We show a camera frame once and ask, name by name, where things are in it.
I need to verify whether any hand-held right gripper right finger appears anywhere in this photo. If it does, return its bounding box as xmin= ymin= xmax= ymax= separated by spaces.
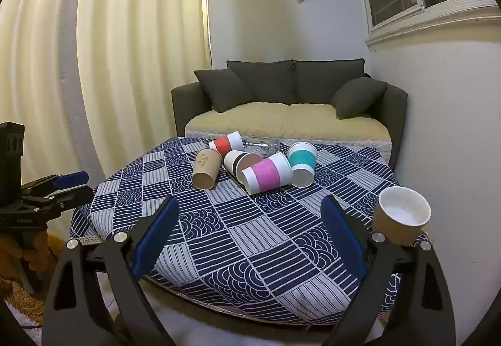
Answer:
xmin=320 ymin=195 xmax=457 ymax=346

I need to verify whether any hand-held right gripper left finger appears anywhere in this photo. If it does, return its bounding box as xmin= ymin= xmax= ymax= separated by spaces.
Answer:
xmin=42 ymin=195 xmax=181 ymax=346

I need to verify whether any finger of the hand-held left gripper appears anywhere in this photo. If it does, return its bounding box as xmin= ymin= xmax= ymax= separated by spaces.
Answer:
xmin=23 ymin=185 xmax=95 ymax=216
xmin=20 ymin=171 xmax=89 ymax=197

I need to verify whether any brown cup white inside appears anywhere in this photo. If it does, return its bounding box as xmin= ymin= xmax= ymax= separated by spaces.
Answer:
xmin=371 ymin=186 xmax=432 ymax=247

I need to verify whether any brown paper cup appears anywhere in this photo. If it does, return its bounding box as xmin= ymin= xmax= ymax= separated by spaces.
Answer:
xmin=192 ymin=147 xmax=223 ymax=190

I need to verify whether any teal band paper cup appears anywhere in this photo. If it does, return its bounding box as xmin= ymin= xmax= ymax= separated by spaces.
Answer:
xmin=287 ymin=142 xmax=318 ymax=188

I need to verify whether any pink band paper cup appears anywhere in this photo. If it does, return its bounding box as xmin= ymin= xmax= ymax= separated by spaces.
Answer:
xmin=240 ymin=152 xmax=293 ymax=196

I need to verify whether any black band paper cup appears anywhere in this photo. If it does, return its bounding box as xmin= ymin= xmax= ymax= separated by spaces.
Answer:
xmin=224 ymin=150 xmax=264 ymax=178

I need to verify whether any red band paper cup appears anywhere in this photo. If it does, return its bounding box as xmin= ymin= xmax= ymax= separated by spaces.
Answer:
xmin=208 ymin=131 xmax=244 ymax=154

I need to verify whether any blue patterned tablecloth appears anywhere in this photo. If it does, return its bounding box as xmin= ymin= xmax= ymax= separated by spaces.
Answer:
xmin=70 ymin=137 xmax=402 ymax=325

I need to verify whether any beige seat cushion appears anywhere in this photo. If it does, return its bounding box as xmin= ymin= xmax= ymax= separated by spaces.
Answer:
xmin=282 ymin=103 xmax=391 ymax=142
xmin=185 ymin=102 xmax=291 ymax=136

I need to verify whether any yellow shaggy rug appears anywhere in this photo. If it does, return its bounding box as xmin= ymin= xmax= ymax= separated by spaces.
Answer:
xmin=0 ymin=234 xmax=59 ymax=329

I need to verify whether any cream curtain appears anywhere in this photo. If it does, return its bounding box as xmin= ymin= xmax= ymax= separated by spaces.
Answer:
xmin=0 ymin=0 xmax=213 ymax=256

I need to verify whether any dark grey sofa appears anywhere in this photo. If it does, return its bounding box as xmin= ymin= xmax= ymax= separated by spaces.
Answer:
xmin=171 ymin=59 xmax=408 ymax=170

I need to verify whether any dark grey throw pillow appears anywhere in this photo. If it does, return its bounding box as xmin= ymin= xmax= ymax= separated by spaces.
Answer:
xmin=331 ymin=77 xmax=388 ymax=120
xmin=194 ymin=68 xmax=255 ymax=114

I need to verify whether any dark grey back cushion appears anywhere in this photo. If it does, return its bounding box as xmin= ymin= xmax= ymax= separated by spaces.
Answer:
xmin=293 ymin=59 xmax=366 ymax=106
xmin=226 ymin=59 xmax=295 ymax=106

